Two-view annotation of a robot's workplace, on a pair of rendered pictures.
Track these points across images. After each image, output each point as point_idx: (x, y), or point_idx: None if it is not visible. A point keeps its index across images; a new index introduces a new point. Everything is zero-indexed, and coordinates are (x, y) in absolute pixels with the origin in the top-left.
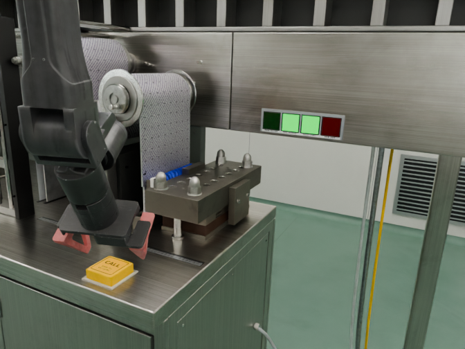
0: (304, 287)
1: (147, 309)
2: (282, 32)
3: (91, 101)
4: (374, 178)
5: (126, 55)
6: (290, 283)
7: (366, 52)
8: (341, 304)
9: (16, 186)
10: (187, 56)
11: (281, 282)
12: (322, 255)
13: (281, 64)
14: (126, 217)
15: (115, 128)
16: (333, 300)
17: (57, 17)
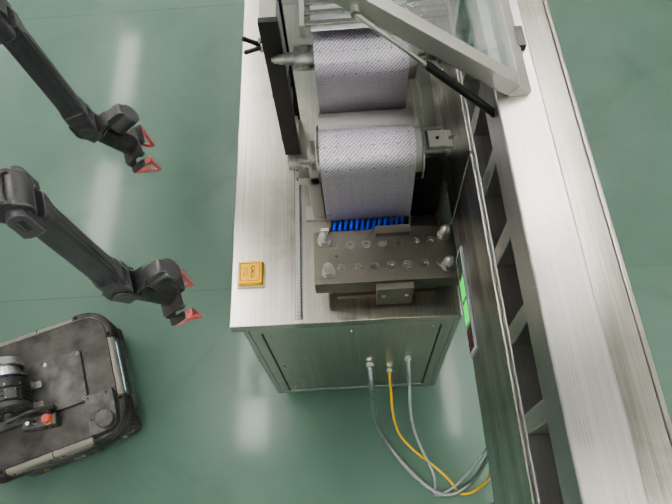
0: (669, 350)
1: (230, 322)
2: (481, 217)
3: (119, 286)
4: None
5: (407, 64)
6: (663, 329)
7: (496, 339)
8: (671, 409)
9: (282, 135)
10: (455, 115)
11: (654, 317)
12: None
13: (474, 239)
14: (172, 308)
15: (163, 277)
16: (669, 396)
17: (82, 272)
